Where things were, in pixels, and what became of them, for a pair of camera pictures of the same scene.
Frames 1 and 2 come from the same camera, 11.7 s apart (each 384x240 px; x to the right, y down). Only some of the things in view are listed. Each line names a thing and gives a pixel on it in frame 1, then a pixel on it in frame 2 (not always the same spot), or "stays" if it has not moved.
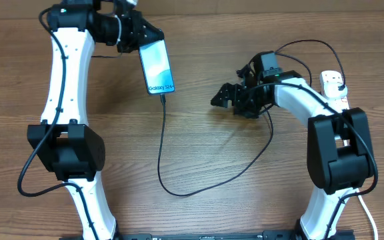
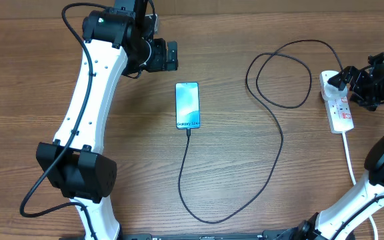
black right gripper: [237, 91] -> [358, 75]
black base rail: [265, 235] stays
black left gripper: [138, 25] -> [160, 63]
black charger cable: [269, 111] -> [273, 115]
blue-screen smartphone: [157, 67] -> [187, 105]
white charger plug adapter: [335, 90] stays
